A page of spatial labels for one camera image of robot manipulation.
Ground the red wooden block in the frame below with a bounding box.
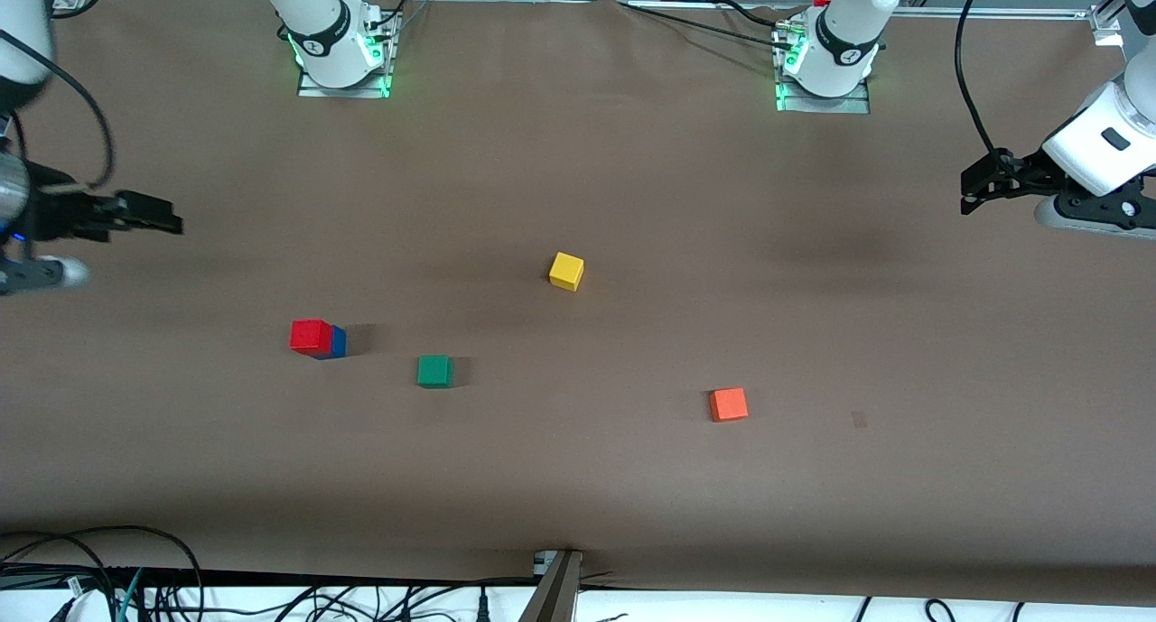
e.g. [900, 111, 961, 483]
[289, 319, 334, 357]

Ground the yellow wooden block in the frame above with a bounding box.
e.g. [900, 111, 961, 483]
[549, 252, 585, 292]

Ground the white desk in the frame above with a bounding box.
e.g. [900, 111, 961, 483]
[0, 584, 1156, 622]

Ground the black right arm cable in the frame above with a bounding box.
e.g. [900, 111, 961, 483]
[0, 31, 116, 190]

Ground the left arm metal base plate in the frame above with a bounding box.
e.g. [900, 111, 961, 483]
[774, 22, 872, 116]

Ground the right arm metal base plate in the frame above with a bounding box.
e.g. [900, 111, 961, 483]
[296, 8, 394, 99]

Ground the black looped desk cable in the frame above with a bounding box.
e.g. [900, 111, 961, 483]
[0, 525, 207, 622]

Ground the black base power cable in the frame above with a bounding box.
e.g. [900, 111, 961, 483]
[617, 0, 796, 52]

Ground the grey metal post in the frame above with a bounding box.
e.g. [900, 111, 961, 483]
[519, 550, 583, 622]

